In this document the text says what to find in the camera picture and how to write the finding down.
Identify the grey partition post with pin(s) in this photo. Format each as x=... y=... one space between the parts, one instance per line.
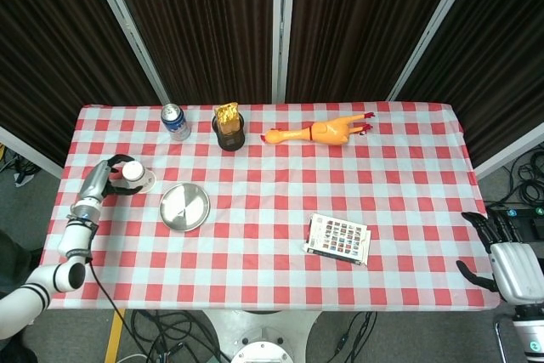
x=132 y=27
x=438 y=27
x=510 y=152
x=30 y=152
x=282 y=27

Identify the postcard box with photo grid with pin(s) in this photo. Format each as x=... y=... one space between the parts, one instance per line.
x=338 y=237

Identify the gold foil packet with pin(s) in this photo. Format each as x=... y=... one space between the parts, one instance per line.
x=227 y=118

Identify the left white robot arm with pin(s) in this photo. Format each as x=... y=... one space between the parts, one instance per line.
x=74 y=237

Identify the white paper cup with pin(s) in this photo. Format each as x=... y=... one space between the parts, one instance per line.
x=135 y=172

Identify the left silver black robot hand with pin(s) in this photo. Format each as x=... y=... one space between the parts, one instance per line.
x=95 y=180

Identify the dark ribbed partition panel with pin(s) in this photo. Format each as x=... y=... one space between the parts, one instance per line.
x=55 y=48
x=204 y=27
x=501 y=48
x=357 y=27

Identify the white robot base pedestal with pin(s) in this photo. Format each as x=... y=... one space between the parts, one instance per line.
x=261 y=333

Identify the blue white drink can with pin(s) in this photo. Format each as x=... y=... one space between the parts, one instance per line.
x=176 y=123

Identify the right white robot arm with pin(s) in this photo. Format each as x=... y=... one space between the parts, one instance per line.
x=531 y=333

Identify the round metal plate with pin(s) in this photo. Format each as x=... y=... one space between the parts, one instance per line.
x=185 y=203

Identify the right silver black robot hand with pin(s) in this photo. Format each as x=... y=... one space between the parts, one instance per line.
x=518 y=273

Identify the black mesh holder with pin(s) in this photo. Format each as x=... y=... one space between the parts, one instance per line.
x=231 y=142

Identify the black power strip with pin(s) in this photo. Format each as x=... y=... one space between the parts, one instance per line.
x=516 y=211

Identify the red white checkered tablecloth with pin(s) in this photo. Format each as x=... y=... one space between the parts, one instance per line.
x=272 y=193

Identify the yellow rubber chicken toy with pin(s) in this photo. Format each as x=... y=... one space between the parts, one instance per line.
x=323 y=131

